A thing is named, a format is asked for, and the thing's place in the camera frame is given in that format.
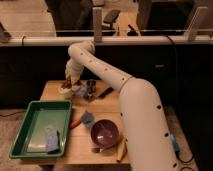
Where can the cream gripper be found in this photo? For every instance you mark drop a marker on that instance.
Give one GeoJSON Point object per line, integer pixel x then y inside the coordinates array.
{"type": "Point", "coordinates": [73, 72]}

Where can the black office chair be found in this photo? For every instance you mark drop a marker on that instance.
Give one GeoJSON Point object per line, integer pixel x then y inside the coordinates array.
{"type": "Point", "coordinates": [108, 22]}

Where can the metal can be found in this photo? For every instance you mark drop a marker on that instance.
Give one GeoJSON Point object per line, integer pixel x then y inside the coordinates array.
{"type": "Point", "coordinates": [91, 88]}

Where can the green plastic tray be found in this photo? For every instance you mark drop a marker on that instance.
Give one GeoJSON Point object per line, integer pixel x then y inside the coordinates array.
{"type": "Point", "coordinates": [41, 117]}

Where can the dark red grape bunch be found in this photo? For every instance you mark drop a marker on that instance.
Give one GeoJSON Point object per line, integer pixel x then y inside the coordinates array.
{"type": "Point", "coordinates": [66, 85]}

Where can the orange carrot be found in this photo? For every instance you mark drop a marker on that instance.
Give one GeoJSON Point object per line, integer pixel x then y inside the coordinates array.
{"type": "Point", "coordinates": [75, 123]}

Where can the white paper cup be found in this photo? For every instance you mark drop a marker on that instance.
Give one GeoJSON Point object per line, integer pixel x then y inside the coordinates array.
{"type": "Point", "coordinates": [65, 91]}

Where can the blue sponge in tray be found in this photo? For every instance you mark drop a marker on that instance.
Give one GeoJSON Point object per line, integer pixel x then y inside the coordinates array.
{"type": "Point", "coordinates": [52, 141]}

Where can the light blue cloth ball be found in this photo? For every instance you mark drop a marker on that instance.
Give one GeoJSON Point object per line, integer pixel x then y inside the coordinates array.
{"type": "Point", "coordinates": [88, 119]}

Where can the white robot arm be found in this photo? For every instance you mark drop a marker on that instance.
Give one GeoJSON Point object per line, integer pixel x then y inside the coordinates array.
{"type": "Point", "coordinates": [146, 131]}

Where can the yellow banana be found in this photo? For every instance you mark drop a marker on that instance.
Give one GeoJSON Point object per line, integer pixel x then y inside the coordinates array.
{"type": "Point", "coordinates": [121, 150]}

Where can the crumpled clear plastic wrap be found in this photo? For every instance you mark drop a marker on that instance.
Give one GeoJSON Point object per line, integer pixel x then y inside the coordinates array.
{"type": "Point", "coordinates": [80, 91]}

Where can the purple bowl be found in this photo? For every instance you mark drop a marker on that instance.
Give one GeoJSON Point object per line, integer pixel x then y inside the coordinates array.
{"type": "Point", "coordinates": [104, 133]}

